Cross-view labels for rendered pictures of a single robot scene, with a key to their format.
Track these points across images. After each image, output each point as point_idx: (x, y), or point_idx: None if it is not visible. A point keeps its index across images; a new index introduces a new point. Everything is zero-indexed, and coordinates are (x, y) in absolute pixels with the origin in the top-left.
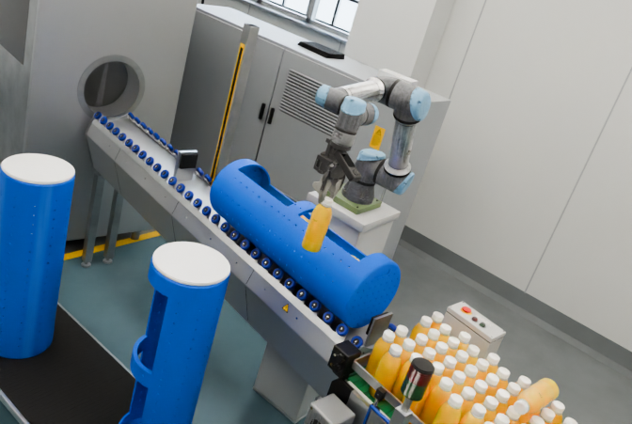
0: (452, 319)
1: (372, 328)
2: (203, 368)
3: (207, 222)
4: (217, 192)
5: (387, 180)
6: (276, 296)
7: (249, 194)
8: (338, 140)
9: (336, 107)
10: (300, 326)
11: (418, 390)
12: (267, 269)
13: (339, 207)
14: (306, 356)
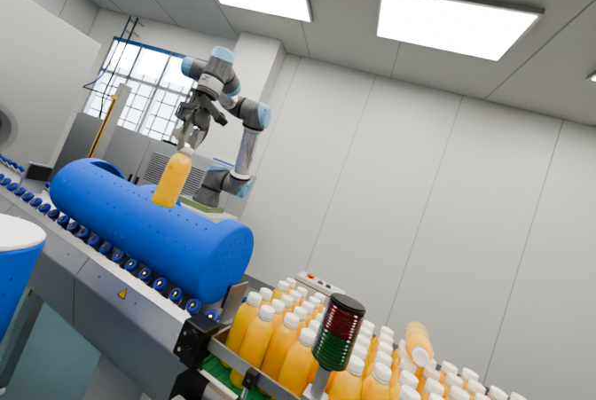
0: (301, 286)
1: (229, 299)
2: None
3: (43, 218)
4: (59, 181)
5: (232, 184)
6: (113, 282)
7: (97, 178)
8: (205, 82)
9: (201, 71)
10: (138, 312)
11: (347, 349)
12: (105, 254)
13: (190, 207)
14: (142, 352)
